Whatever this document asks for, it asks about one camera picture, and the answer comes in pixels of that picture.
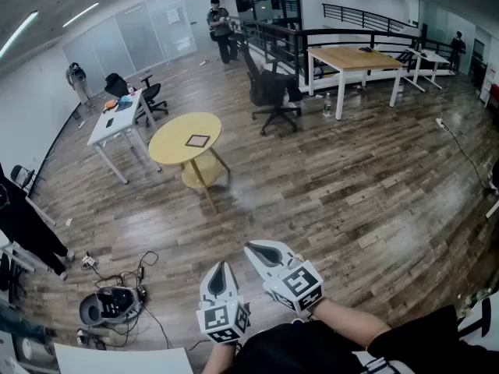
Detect person's black shirt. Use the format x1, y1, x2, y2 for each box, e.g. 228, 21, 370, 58
232, 304, 499, 374

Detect person's left forearm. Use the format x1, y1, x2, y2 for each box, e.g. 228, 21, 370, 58
201, 340, 239, 374

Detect grey floor cable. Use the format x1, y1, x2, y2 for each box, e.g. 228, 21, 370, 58
444, 128, 493, 189

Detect black metal railing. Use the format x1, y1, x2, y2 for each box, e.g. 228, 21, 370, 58
232, 17, 467, 90
322, 2, 423, 34

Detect person's right forearm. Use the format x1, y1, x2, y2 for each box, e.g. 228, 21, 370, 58
310, 297, 391, 351

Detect white narrow table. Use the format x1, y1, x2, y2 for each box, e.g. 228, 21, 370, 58
401, 47, 453, 93

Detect yellow round table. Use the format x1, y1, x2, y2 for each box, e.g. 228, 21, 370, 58
147, 111, 232, 214

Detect brown wooden picture frame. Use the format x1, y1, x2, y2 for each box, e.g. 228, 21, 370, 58
184, 133, 211, 149

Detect black backpack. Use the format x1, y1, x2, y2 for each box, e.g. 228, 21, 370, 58
104, 72, 129, 99

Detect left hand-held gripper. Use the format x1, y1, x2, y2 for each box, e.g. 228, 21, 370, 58
196, 261, 252, 344

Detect white rectangular desk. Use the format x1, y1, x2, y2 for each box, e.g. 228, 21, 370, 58
86, 87, 163, 185

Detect black folding chair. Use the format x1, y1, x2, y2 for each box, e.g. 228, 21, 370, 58
10, 164, 42, 196

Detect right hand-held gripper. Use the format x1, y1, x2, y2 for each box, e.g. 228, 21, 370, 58
243, 239, 325, 316

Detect wooden top white leg table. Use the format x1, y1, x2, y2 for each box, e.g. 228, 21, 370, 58
306, 46, 406, 122

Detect black tangled cables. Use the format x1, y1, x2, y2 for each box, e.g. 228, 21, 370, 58
91, 250, 175, 350

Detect grey backpack strap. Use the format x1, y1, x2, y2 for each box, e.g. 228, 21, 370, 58
358, 356, 415, 374

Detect blue cloth item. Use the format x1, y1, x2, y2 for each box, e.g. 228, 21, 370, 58
115, 94, 136, 112

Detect long ceiling light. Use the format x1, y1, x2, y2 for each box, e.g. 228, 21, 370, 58
0, 10, 40, 58
62, 2, 101, 29

